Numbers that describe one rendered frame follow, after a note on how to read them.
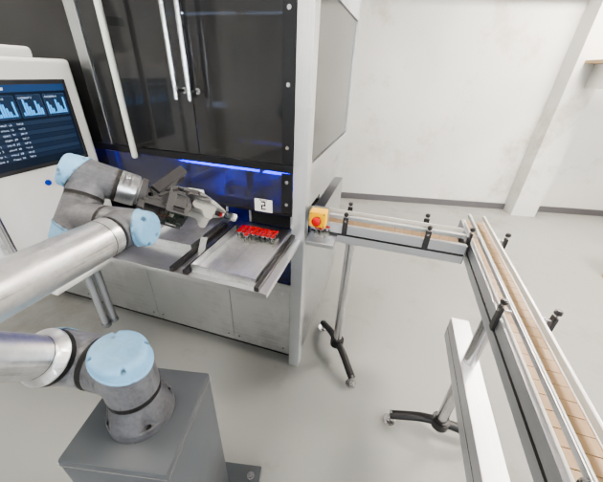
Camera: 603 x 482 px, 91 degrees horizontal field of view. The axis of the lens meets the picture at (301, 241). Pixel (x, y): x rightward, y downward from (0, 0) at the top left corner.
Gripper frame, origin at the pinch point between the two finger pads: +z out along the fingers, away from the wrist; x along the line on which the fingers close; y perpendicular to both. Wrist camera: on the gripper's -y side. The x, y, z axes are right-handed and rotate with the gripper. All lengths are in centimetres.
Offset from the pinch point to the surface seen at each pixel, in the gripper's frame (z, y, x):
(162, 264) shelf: -4.3, -1.8, -46.6
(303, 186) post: 36.0, -30.4, -6.9
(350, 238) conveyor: 68, -20, -15
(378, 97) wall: 192, -275, -50
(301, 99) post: 20, -47, 15
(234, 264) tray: 18.7, -1.2, -31.8
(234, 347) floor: 59, 12, -117
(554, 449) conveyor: 57, 58, 39
